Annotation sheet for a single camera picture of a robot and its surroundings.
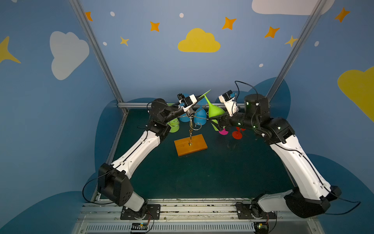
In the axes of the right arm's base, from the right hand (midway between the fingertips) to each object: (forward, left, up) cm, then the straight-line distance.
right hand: (217, 112), depth 63 cm
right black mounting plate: (-32, -17, -40) cm, 54 cm away
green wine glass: (+11, +22, -22) cm, 33 cm away
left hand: (+5, +8, +8) cm, 12 cm away
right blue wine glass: (+13, +7, -16) cm, 21 cm away
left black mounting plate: (-34, +32, -39) cm, 61 cm away
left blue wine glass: (+14, +15, -21) cm, 29 cm away
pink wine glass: (+20, -12, -42) cm, 48 cm away
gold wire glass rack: (+6, +12, -18) cm, 22 cm away
